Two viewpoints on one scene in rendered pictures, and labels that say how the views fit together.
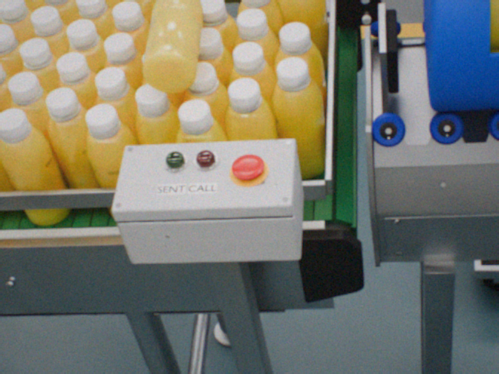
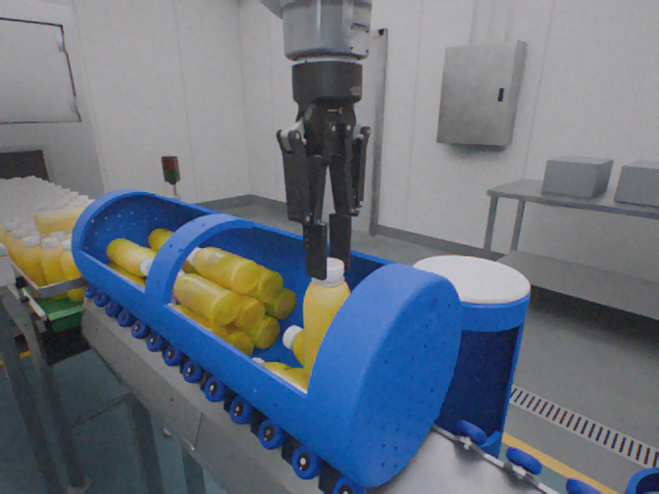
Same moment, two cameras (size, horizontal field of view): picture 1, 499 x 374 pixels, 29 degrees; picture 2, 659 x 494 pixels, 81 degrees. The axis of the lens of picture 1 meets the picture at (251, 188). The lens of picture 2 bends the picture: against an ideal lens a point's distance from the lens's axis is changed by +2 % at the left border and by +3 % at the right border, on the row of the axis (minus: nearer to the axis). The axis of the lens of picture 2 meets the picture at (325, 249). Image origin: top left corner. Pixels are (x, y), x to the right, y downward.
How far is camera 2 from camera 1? 1.35 m
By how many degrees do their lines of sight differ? 37
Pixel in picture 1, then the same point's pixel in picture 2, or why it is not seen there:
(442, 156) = (98, 313)
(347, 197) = (67, 313)
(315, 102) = (69, 260)
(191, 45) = (52, 218)
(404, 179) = (90, 320)
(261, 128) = (45, 258)
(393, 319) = not seen: hidden behind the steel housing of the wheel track
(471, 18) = (78, 229)
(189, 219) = not seen: outside the picture
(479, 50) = (76, 246)
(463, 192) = (100, 338)
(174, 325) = not seen: hidden behind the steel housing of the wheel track
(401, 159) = (90, 307)
